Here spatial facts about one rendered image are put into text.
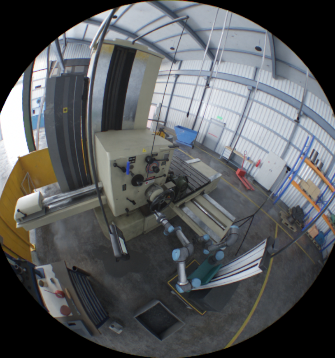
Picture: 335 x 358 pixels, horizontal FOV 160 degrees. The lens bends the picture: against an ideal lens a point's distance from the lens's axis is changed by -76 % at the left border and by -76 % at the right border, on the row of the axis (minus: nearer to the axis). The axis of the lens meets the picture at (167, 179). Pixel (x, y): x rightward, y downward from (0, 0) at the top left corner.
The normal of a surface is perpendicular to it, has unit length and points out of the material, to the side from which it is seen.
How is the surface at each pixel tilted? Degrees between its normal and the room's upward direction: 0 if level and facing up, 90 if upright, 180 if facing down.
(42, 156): 90
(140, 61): 90
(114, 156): 45
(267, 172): 90
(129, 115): 90
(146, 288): 0
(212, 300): 0
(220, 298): 0
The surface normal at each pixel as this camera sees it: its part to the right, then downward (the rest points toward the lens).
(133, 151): 0.62, -0.15
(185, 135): -0.33, 0.50
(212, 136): -0.73, 0.25
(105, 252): 0.22, -0.78
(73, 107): 0.64, 0.57
